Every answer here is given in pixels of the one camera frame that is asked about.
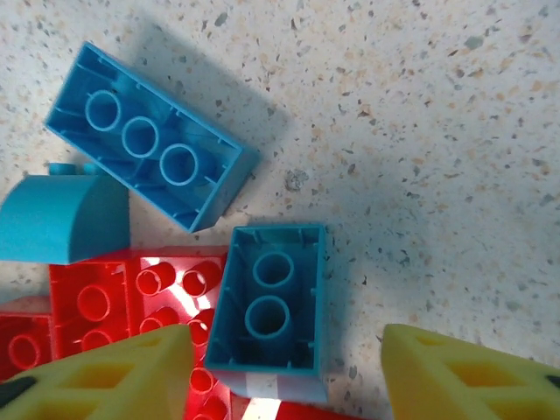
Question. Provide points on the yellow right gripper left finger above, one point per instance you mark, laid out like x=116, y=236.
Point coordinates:
x=109, y=385

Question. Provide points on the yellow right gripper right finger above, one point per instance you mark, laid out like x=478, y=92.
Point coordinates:
x=459, y=385

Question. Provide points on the blue two-by-three lego brick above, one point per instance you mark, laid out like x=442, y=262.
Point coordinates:
x=236, y=306

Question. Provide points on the red lego brick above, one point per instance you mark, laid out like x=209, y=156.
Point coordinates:
x=175, y=302
x=65, y=289
x=39, y=332

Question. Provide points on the blue curved lego brick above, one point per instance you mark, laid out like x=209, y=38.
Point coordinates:
x=57, y=219

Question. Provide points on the blue two-by-four lego brick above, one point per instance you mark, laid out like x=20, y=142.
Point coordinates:
x=144, y=109

